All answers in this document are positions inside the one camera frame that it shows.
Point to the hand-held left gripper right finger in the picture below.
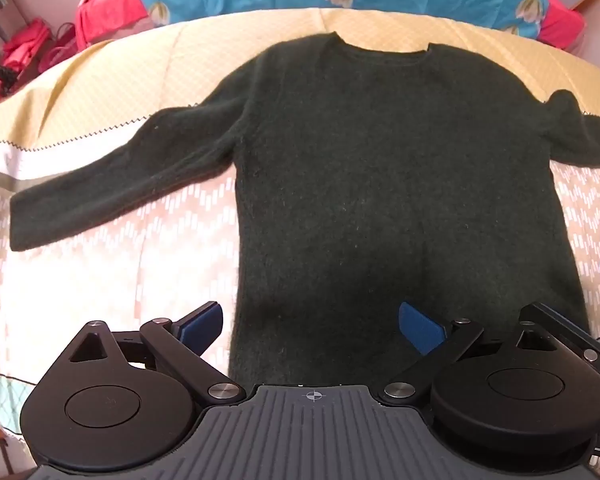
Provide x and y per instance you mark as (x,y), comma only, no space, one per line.
(420,327)

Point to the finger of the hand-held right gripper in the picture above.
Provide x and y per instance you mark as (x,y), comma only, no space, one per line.
(570,332)

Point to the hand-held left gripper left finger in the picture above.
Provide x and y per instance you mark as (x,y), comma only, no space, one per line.
(202,327)

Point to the dark green knit sweater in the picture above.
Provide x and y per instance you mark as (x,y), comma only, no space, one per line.
(370,185)

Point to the red clothes pile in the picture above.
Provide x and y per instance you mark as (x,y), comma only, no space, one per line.
(25,47)

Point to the yellow patterned bedspread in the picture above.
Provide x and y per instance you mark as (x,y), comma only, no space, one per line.
(130,260)

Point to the pink bag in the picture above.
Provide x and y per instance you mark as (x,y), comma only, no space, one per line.
(60,45)

